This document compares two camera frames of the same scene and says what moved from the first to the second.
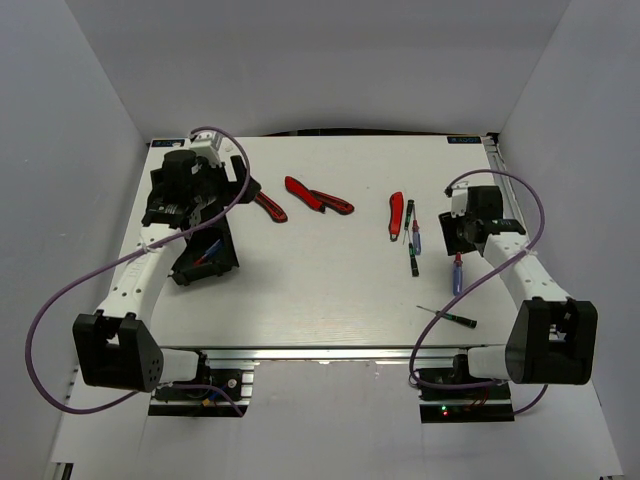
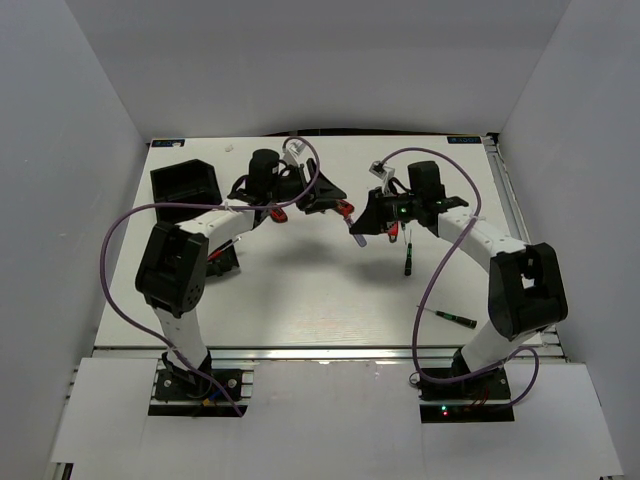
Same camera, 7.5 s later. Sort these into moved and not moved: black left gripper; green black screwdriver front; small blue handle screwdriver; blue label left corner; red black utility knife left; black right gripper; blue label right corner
Moved: black right gripper; black left gripper; small blue handle screwdriver
Not moved: blue label left corner; red black utility knife left; blue label right corner; green black screwdriver front
